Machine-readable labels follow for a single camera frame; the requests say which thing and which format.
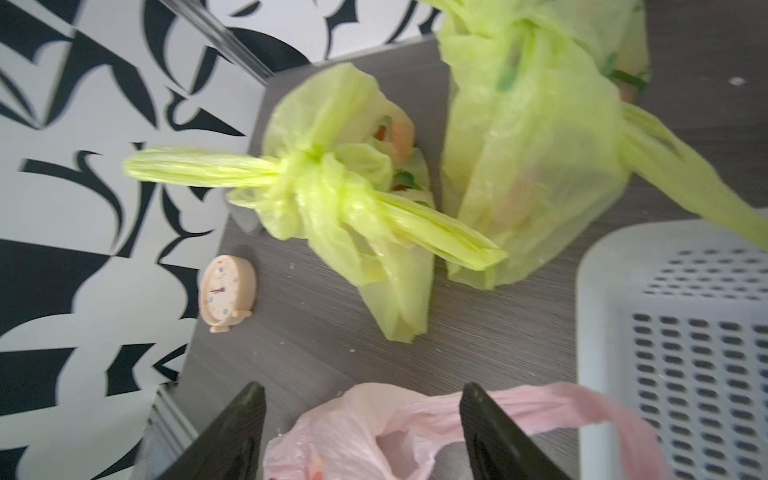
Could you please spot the pink plastic bag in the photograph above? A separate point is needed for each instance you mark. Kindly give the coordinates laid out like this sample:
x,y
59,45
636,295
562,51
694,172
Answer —
x,y
382,431

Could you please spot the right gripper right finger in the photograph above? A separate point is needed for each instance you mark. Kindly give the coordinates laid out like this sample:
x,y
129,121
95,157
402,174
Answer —
x,y
497,448

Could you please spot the small round clock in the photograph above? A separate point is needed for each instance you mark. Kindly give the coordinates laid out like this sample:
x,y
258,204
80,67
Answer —
x,y
227,293

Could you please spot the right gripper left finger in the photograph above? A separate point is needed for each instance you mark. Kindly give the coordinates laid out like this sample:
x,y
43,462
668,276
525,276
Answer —
x,y
229,448

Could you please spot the white plastic basket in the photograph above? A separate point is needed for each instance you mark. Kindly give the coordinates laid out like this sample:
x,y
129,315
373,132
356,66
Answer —
x,y
671,321

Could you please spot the green plastic bag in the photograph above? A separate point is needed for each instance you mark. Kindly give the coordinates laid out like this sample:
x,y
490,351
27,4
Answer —
x,y
340,169
543,134

